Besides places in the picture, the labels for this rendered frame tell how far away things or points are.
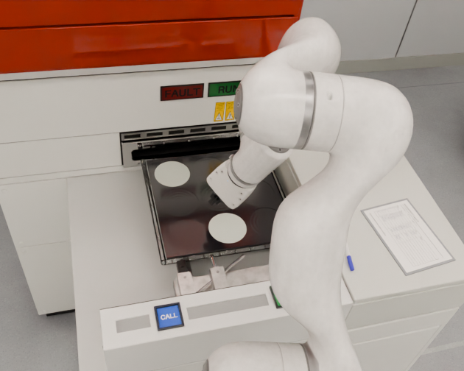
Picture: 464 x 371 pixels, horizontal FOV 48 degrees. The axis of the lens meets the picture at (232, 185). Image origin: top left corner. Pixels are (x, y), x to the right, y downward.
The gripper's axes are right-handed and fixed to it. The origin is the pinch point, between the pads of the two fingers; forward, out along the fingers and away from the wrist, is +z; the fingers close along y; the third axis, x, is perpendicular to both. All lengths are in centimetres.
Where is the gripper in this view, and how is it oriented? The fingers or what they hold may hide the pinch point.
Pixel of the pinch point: (216, 197)
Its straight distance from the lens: 132.0
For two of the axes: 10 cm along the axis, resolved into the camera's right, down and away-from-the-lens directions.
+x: 6.3, -5.3, 5.7
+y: 6.6, 7.5, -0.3
